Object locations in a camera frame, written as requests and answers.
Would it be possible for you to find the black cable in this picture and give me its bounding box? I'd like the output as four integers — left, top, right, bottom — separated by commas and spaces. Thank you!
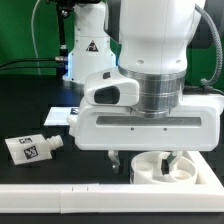
0, 57, 69, 69
0, 64, 69, 73

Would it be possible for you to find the white L-shaped fence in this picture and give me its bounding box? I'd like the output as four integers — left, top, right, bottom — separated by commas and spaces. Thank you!
0, 152, 224, 214

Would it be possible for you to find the white thin cable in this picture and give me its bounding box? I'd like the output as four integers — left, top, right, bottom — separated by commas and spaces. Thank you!
30, 0, 44, 76

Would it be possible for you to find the white marker sheet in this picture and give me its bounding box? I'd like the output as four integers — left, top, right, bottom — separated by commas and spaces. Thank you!
44, 107, 79, 126

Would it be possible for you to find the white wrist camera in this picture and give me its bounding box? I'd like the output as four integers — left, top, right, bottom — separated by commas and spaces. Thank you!
84, 67, 140, 106

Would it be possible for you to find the black cable lower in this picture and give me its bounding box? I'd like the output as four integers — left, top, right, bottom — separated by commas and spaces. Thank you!
0, 64, 69, 73

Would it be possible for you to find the black cable upper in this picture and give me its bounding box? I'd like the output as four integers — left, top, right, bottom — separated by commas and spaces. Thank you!
0, 57, 69, 69

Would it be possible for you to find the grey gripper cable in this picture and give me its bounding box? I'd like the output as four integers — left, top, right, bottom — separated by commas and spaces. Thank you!
194, 3, 224, 88

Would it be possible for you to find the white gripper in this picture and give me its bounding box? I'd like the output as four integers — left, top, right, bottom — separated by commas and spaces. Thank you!
74, 94, 224, 175

